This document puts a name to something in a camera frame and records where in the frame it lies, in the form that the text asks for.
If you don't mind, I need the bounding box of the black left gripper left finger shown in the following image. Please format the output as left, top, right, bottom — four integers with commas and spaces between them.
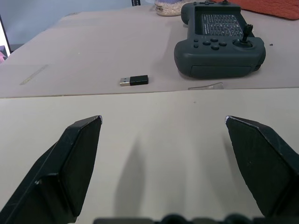
0, 115, 103, 224

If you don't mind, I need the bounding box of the black USB dongle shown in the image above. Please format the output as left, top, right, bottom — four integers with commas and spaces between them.
120, 75, 150, 87

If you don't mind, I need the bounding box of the clear jar with grains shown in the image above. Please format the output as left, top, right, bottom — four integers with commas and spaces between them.
154, 0, 185, 17

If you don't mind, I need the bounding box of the clear plastic scrap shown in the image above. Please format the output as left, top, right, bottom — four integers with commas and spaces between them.
188, 82, 224, 91

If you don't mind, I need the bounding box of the dark grey handheld remote controller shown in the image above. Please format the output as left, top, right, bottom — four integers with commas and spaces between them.
174, 0, 266, 79

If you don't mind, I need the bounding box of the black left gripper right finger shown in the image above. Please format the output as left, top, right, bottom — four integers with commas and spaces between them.
224, 115, 299, 217

